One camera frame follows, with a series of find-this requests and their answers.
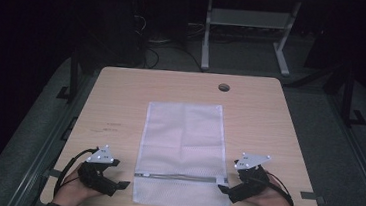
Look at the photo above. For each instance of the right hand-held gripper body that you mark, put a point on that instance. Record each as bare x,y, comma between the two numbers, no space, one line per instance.
250,184

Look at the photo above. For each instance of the white metal desk frame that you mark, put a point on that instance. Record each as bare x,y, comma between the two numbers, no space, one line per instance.
207,35

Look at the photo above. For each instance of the grey table edge bracket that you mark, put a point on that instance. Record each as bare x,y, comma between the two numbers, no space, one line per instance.
53,173
311,196

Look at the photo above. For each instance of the black metal stand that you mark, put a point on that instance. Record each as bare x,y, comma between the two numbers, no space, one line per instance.
74,73
348,97

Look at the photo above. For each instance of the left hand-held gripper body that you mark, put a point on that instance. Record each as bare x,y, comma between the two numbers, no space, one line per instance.
97,176

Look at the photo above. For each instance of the white mesh laundry bag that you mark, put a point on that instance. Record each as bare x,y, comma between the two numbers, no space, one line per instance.
184,140

